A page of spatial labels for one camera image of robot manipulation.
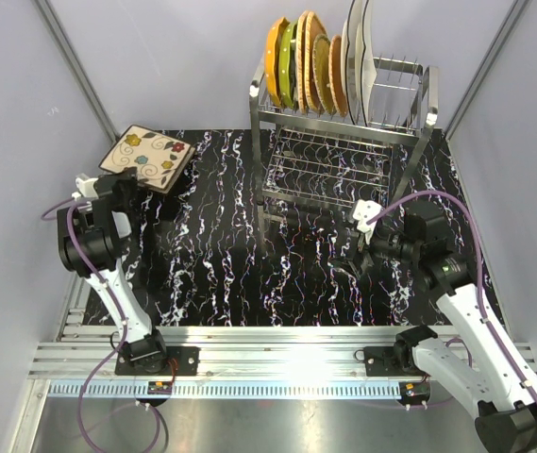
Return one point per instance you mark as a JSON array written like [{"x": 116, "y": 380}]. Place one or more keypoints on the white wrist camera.
[
  {"x": 361, "y": 215},
  {"x": 85, "y": 187}
]

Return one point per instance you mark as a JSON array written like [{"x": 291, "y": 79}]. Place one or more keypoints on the aluminium mounting rail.
[{"x": 228, "y": 363}]

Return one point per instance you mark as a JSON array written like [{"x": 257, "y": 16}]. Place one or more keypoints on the black marble pattern mat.
[{"x": 194, "y": 257}]

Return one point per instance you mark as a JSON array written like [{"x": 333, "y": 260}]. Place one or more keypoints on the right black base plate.
[{"x": 380, "y": 362}]

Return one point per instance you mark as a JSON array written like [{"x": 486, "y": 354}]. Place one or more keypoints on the right aluminium frame post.
[{"x": 503, "y": 34}]

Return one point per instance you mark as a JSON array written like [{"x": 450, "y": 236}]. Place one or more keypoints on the aluminium frame post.
[
  {"x": 55, "y": 27},
  {"x": 503, "y": 34}
]

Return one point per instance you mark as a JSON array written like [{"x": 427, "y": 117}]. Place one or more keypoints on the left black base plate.
[{"x": 173, "y": 361}]

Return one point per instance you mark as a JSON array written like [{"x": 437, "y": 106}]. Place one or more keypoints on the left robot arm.
[{"x": 91, "y": 232}]

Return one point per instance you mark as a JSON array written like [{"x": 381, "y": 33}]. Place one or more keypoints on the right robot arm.
[{"x": 494, "y": 384}]

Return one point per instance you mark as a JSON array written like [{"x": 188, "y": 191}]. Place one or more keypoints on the steel two-tier dish rack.
[{"x": 320, "y": 163}]

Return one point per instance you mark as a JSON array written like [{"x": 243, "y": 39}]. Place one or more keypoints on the left aluminium frame post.
[{"x": 55, "y": 27}]

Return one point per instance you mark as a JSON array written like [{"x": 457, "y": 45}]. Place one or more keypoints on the orange octagonal plate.
[{"x": 271, "y": 57}]

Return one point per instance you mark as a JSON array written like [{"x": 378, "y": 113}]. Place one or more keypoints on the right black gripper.
[{"x": 346, "y": 264}]

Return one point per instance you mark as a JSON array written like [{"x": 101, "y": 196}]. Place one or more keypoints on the green dotted plate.
[{"x": 286, "y": 77}]

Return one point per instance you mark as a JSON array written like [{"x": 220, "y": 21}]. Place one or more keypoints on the green centre wicker plate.
[{"x": 320, "y": 50}]

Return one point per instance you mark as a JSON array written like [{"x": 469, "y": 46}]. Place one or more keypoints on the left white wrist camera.
[{"x": 85, "y": 187}]

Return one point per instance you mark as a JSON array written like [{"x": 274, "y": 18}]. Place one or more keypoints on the large woven wicker plate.
[{"x": 305, "y": 90}]

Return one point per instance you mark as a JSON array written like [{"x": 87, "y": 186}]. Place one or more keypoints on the floral square ceramic plate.
[{"x": 158, "y": 157}]

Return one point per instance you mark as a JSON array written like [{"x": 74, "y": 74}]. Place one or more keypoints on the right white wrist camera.
[{"x": 361, "y": 215}]

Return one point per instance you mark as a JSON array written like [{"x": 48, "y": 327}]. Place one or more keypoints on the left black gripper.
[{"x": 128, "y": 178}]

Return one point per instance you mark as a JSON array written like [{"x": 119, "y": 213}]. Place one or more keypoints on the white black-rimmed square plate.
[{"x": 348, "y": 54}]

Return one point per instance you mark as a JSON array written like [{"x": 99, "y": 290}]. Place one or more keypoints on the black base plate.
[
  {"x": 173, "y": 361},
  {"x": 380, "y": 362}
]

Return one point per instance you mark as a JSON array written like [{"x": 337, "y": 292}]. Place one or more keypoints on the orange wicker plate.
[{"x": 335, "y": 76}]

